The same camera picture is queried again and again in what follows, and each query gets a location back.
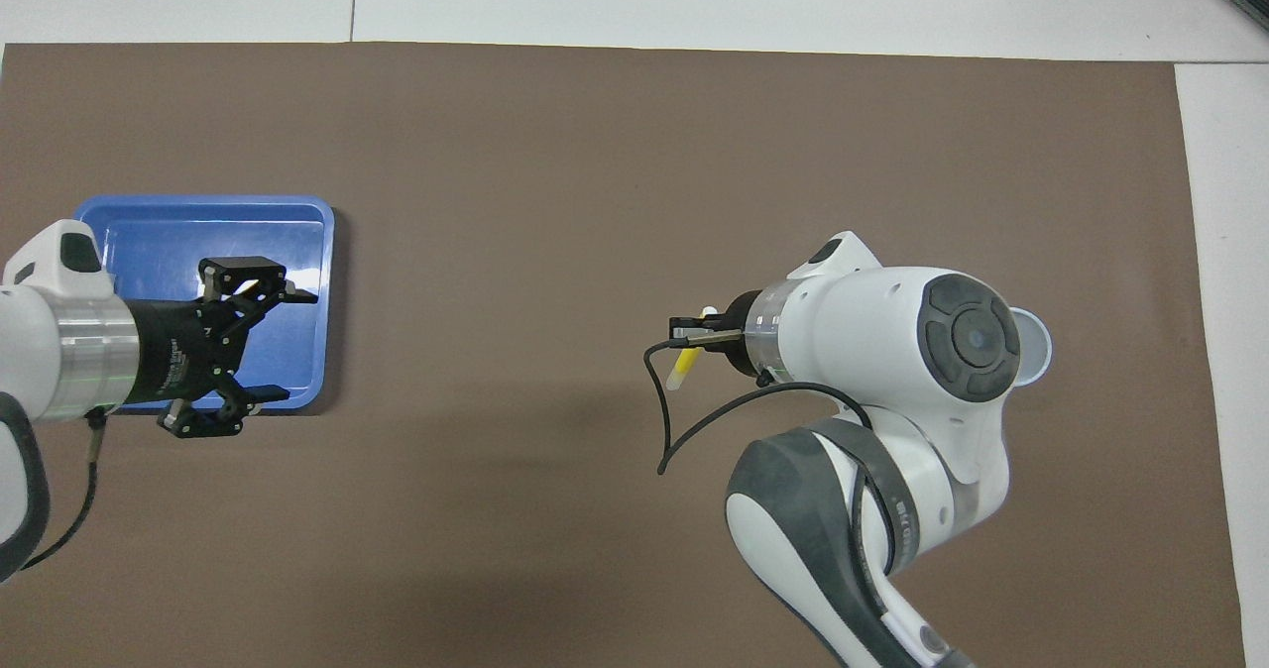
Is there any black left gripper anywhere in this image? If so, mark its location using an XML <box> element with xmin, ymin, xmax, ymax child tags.
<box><xmin>124</xmin><ymin>257</ymin><xmax>320</xmax><ymax>439</ymax></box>

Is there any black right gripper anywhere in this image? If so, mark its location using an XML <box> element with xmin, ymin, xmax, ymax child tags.
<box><xmin>669</xmin><ymin>291</ymin><xmax>766</xmax><ymax>379</ymax></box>

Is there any yellow pen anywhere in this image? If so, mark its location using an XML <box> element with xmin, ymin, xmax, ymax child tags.
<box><xmin>666</xmin><ymin>306</ymin><xmax>719</xmax><ymax>391</ymax></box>

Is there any blue plastic tray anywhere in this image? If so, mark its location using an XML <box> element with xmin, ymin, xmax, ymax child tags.
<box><xmin>74</xmin><ymin>195</ymin><xmax>336</xmax><ymax>411</ymax></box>

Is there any brown table mat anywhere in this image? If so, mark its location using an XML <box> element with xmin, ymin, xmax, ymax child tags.
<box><xmin>0</xmin><ymin>42</ymin><xmax>1245</xmax><ymax>668</ymax></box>

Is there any translucent plastic cup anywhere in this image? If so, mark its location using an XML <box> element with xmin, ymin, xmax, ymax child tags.
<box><xmin>1009</xmin><ymin>308</ymin><xmax>1054</xmax><ymax>387</ymax></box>

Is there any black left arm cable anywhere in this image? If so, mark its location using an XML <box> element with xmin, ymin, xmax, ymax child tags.
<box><xmin>20</xmin><ymin>410</ymin><xmax>108</xmax><ymax>570</ymax></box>

